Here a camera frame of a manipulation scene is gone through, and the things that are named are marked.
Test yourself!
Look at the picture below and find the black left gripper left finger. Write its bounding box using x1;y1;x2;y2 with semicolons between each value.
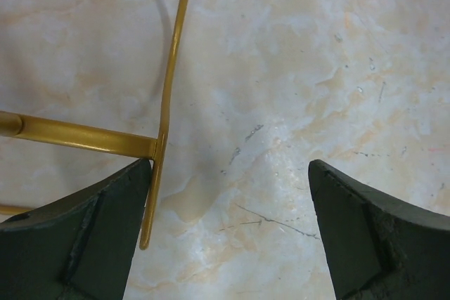
1;159;152;299

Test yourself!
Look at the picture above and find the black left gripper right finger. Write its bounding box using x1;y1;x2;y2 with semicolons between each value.
308;159;449;299

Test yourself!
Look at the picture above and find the gold wire glass rack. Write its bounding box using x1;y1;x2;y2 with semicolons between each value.
1;0;188;250

